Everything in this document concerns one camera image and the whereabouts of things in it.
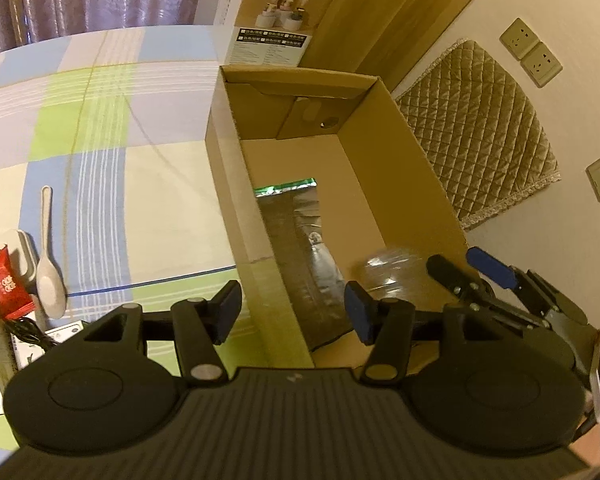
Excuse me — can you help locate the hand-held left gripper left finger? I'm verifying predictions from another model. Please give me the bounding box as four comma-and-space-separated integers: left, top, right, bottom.
82, 280, 243, 387

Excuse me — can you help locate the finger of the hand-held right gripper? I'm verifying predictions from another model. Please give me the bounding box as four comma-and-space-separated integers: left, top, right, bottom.
466, 246, 533, 291
426, 254, 548, 332

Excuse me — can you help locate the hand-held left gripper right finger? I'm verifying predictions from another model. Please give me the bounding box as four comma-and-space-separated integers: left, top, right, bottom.
344, 281, 486, 386

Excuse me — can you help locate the clear plastic bottle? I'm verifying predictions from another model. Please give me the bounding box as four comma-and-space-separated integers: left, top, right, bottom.
355, 246, 435, 307

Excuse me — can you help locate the brown cardboard box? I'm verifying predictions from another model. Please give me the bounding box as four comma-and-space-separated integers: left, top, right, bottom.
205, 64, 600, 370

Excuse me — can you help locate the foil packet with green edge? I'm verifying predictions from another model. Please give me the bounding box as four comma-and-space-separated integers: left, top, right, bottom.
253, 177, 355, 352

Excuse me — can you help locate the beige quilted cover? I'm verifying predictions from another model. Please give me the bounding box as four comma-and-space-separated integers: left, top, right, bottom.
394, 37, 562, 231

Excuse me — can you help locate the plaid tablecloth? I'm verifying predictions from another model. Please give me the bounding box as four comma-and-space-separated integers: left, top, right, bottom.
0, 25, 261, 461

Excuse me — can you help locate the small white printed carton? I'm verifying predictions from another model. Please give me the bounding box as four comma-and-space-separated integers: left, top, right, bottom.
10, 319, 90, 372

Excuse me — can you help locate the beige plastic spoon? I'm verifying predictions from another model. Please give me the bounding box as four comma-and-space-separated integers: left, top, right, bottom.
35, 186, 69, 320

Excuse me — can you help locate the white rectangular case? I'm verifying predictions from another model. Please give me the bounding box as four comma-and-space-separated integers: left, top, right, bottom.
2, 229, 39, 287

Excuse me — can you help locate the red snack packet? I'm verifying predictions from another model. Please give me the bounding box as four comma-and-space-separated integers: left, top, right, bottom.
0, 245, 39, 322

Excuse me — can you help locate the white printed product box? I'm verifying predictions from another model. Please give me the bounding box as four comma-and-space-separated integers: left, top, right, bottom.
212, 0, 337, 67

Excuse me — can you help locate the black cable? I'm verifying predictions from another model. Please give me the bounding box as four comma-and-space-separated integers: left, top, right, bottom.
2, 310, 62, 357

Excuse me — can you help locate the beige wall socket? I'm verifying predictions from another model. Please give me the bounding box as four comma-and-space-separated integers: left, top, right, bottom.
499, 17, 537, 60
520, 42, 564, 89

